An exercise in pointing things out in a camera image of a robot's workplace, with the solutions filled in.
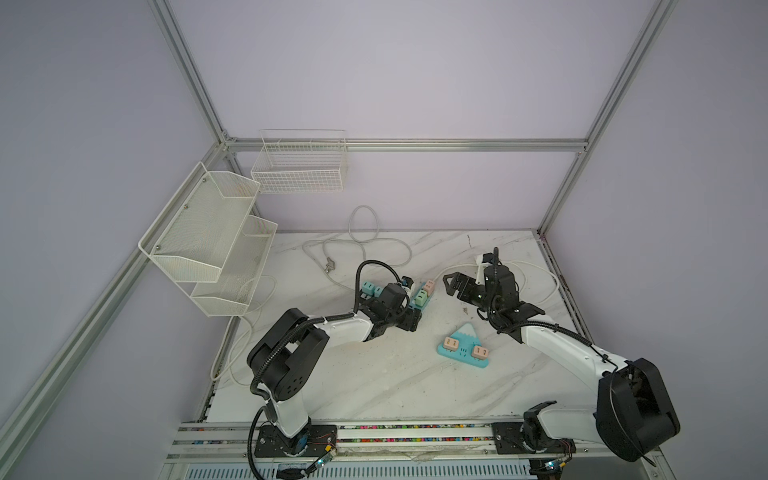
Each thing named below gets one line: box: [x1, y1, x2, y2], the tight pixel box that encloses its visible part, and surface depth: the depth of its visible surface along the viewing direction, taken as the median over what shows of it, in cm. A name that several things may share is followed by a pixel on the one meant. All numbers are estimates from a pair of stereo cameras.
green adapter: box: [415, 290, 428, 307], surface depth 95 cm
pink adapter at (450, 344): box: [444, 337, 459, 352], surface depth 85 cm
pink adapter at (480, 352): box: [472, 345, 489, 359], surface depth 83 cm
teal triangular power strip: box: [437, 323, 489, 369], surface depth 88 cm
